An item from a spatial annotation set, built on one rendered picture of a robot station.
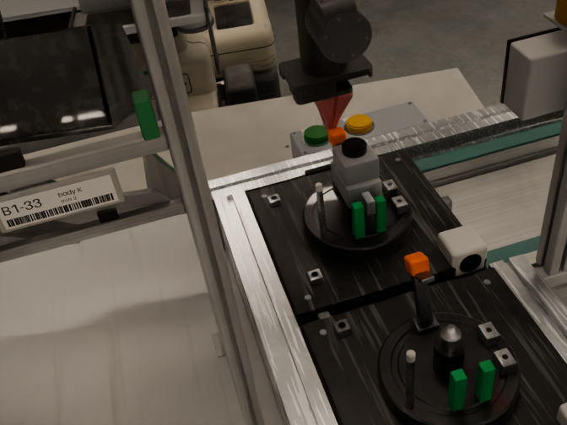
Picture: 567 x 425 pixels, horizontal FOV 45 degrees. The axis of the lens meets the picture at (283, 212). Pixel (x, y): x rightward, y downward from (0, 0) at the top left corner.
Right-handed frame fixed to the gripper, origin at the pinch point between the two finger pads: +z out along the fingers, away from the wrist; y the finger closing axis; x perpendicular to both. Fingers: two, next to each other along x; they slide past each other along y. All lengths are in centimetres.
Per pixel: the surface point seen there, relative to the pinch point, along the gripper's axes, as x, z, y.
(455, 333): -34.7, 2.1, -0.1
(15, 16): 303, 91, -75
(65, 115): -25.6, -25.1, -27.7
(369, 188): -11.8, 1.8, 0.7
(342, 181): -9.8, 1.3, -2.0
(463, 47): 183, 105, 124
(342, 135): -3.4, -0.7, 0.5
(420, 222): -11.8, 9.6, 7.5
